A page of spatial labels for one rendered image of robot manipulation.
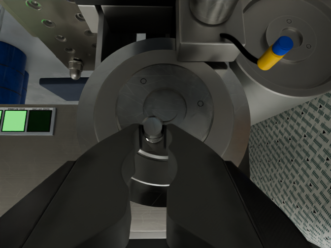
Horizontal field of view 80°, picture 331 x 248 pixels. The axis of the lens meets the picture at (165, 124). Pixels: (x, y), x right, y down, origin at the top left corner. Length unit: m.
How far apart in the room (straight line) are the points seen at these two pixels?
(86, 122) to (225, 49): 0.13
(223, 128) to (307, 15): 0.15
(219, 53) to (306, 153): 0.18
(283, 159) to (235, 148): 0.17
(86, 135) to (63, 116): 0.39
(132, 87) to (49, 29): 0.35
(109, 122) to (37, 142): 0.42
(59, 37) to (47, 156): 0.27
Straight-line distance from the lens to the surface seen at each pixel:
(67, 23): 0.46
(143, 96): 0.15
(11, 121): 0.61
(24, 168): 0.59
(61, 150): 0.55
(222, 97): 0.17
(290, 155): 0.33
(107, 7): 0.22
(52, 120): 0.56
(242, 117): 0.18
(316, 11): 0.27
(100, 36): 0.21
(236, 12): 0.18
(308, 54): 0.23
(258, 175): 0.41
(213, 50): 0.17
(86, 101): 0.18
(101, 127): 0.17
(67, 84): 2.11
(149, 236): 0.52
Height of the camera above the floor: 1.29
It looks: 12 degrees down
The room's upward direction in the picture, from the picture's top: 180 degrees clockwise
